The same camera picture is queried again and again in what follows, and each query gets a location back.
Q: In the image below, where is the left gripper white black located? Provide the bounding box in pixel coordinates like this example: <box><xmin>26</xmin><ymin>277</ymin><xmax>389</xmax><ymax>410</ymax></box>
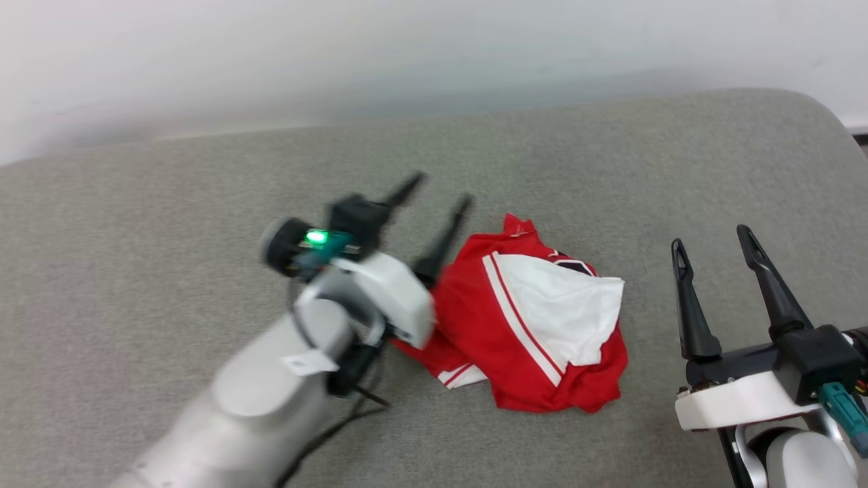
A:
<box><xmin>261</xmin><ymin>171</ymin><xmax>474</xmax><ymax>350</ymax></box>

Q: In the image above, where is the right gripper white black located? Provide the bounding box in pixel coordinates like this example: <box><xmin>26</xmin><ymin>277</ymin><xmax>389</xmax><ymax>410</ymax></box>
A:
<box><xmin>671</xmin><ymin>224</ymin><xmax>825</xmax><ymax>432</ymax></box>

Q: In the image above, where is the red white basketball jersey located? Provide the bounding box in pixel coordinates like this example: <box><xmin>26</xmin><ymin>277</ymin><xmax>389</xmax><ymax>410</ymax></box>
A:
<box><xmin>392</xmin><ymin>213</ymin><xmax>629</xmax><ymax>414</ymax></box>

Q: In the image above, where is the white paper label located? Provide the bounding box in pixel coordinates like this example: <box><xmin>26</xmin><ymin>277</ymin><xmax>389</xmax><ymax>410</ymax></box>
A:
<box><xmin>281</xmin><ymin>349</ymin><xmax>338</xmax><ymax>377</ymax></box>

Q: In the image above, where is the teal plug left camera cable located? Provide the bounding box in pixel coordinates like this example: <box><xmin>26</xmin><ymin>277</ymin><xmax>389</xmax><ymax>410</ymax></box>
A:
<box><xmin>296</xmin><ymin>249</ymin><xmax>334</xmax><ymax>279</ymax></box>

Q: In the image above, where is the teal plug camera cable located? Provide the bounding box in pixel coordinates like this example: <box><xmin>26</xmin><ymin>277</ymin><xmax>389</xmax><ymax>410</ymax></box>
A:
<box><xmin>296</xmin><ymin>249</ymin><xmax>334</xmax><ymax>279</ymax></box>
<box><xmin>817</xmin><ymin>381</ymin><xmax>868</xmax><ymax>458</ymax></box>

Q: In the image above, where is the teal plug right camera cable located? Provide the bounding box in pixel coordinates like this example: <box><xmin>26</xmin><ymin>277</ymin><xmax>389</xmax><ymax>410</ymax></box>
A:
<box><xmin>817</xmin><ymin>381</ymin><xmax>868</xmax><ymax>458</ymax></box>

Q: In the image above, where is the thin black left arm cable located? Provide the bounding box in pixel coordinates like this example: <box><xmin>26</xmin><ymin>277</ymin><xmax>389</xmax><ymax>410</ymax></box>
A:
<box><xmin>273</xmin><ymin>383</ymin><xmax>393</xmax><ymax>488</ymax></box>

